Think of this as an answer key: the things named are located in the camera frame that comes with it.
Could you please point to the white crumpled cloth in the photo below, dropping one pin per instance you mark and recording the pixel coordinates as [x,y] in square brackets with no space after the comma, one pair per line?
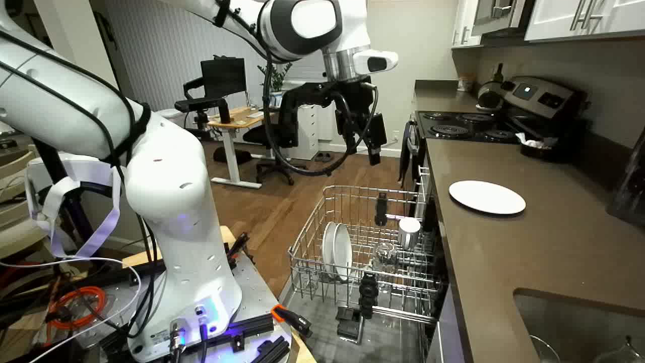
[530,140]

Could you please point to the black computer monitor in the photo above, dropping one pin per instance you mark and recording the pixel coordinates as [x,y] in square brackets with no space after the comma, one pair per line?
[222,78]

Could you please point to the wooden desk white legs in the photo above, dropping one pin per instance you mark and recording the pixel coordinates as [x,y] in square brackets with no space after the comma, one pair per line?
[232,122]

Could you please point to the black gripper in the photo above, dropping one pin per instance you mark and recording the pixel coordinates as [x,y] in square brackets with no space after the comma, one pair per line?
[356,104]

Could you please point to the black rack utensil holder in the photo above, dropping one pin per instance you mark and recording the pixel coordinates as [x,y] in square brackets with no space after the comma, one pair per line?
[368,291]

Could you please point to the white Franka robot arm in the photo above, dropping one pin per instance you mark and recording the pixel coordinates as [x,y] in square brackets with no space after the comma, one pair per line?
[174,195]

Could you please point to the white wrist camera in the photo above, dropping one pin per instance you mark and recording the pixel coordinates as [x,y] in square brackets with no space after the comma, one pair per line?
[375,64]

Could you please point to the white cup in rack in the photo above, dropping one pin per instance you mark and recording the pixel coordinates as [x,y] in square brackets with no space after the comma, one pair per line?
[410,233]

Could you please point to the white dinner plate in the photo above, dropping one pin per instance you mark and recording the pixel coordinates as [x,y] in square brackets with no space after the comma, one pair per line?
[487,198]

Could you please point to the black metal pole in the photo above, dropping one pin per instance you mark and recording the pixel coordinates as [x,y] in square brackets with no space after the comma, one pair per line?
[71,209]

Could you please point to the open dishwasher door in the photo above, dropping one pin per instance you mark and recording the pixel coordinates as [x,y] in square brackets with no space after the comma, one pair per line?
[324,344]

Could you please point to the black bottle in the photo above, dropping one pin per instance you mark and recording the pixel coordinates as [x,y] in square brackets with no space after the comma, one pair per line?
[382,209]

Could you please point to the steel kitchen sink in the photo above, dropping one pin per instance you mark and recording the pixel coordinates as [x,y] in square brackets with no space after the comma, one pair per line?
[572,326]

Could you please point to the grey range hood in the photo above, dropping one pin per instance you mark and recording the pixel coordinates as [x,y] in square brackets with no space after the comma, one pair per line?
[501,15]

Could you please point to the dark kettle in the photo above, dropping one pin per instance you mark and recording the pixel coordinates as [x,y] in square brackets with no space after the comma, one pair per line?
[492,94]

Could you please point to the black kitchen stove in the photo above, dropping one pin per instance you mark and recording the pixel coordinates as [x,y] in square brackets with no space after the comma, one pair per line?
[465,125]

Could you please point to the white wall cabinet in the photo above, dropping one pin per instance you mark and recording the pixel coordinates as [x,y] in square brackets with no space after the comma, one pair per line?
[591,16]

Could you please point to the white racked plate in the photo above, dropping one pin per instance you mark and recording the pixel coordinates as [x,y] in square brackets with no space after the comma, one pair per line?
[344,252]
[328,251]

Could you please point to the white drawer cabinet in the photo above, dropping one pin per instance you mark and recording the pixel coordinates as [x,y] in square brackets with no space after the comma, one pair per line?
[315,127]

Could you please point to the clear glass jar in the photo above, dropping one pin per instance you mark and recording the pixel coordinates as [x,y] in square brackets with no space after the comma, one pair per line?
[383,252]

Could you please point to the black office chair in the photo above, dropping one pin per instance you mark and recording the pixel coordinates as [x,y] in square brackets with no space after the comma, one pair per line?
[288,127]

